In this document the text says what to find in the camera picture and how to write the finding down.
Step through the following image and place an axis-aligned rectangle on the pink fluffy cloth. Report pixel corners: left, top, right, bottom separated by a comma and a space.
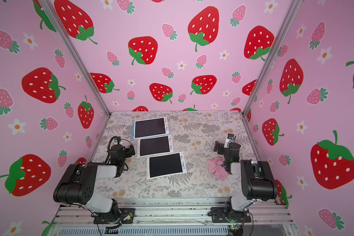
207, 157, 229, 182

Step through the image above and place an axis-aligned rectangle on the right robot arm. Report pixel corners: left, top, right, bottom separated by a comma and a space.
213, 141, 278, 213

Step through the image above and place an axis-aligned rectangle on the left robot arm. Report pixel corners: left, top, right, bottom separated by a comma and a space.
53, 144, 135, 223

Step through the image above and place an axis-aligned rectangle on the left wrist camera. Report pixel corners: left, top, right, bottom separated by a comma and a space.
113, 139, 124, 146

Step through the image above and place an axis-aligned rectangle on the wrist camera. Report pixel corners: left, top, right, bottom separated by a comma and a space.
113, 139, 124, 146
227, 133, 235, 140

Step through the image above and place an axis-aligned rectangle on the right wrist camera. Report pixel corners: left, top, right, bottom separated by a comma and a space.
227, 133, 235, 140

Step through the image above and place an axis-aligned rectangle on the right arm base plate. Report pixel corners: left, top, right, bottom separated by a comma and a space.
207, 207, 252, 224

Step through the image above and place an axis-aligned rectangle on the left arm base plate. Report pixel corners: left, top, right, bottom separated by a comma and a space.
93, 208, 135, 225

